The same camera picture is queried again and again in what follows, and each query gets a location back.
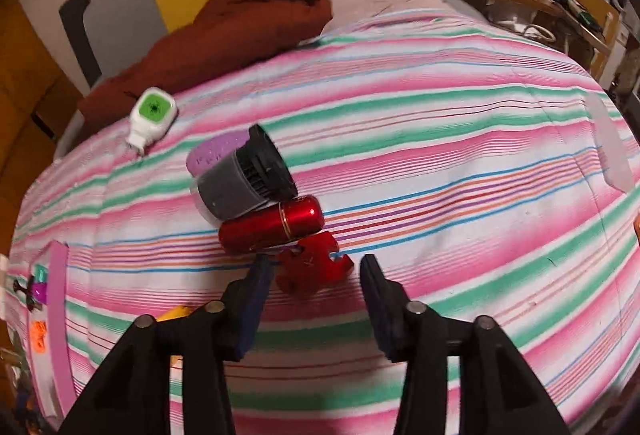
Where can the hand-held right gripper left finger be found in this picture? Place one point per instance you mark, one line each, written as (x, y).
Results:
(252, 310)

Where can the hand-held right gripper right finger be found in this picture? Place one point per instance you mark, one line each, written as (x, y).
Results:
(380, 315)

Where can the red puzzle piece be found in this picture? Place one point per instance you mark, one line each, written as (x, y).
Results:
(310, 265)

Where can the yellow toy block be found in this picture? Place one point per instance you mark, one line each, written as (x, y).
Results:
(175, 313)

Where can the grey black cylinder fan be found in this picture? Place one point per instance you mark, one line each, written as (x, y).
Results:
(240, 185)

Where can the purple oval soap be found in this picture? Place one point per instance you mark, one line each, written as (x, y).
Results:
(215, 152)

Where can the pink rimmed white tray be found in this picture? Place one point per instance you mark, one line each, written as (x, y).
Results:
(60, 315)

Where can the green ribbed toy cup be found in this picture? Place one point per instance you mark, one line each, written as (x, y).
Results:
(40, 274)

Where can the magenta funnel toy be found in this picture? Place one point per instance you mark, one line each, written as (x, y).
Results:
(37, 291)

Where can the orange holed block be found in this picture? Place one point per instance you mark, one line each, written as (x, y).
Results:
(38, 334)

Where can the red metallic cylinder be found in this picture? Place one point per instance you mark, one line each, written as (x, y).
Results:
(270, 227)

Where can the white green plug-in device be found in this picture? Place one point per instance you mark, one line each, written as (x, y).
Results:
(152, 115)

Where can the orange lattice toy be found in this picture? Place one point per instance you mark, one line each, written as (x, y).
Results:
(636, 232)

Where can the brown quilt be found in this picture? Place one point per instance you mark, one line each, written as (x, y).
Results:
(225, 30)

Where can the wooden wardrobe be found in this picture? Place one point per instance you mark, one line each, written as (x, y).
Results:
(25, 90)

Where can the white power strip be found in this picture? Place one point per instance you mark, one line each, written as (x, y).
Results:
(535, 30)

